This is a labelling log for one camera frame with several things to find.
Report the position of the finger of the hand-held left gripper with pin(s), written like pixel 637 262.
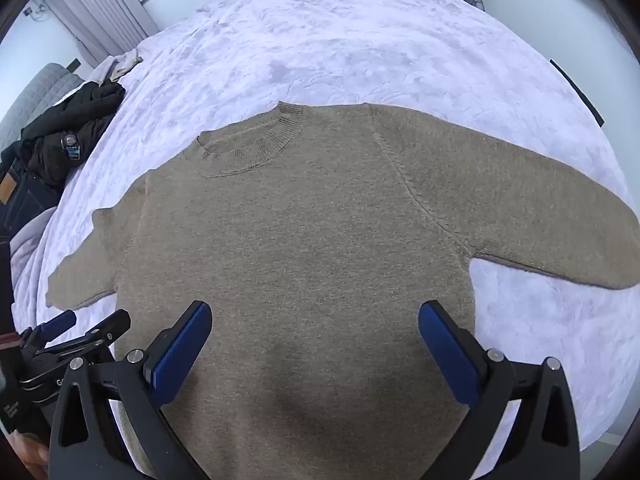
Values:
pixel 59 324
pixel 107 329

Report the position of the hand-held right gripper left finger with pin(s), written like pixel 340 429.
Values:
pixel 182 352

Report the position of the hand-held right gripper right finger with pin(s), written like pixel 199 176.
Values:
pixel 450 355

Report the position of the olive brown knit sweater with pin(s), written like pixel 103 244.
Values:
pixel 310 240

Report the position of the person's left hand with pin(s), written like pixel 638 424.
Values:
pixel 30 452

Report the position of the dark blue jeans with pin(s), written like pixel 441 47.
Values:
pixel 25 202

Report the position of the black jacket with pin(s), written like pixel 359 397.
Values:
pixel 85 105

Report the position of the grey quilted headboard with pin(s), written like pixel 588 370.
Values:
pixel 45 85

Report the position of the beige crumpled cloth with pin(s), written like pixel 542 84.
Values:
pixel 125 66

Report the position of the black flat screen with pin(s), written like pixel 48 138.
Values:
pixel 577 91

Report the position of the white curtain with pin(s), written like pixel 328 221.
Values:
pixel 100 5

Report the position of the lavender plush blanket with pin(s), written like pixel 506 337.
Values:
pixel 325 50

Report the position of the wall socket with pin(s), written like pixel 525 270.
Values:
pixel 36 11

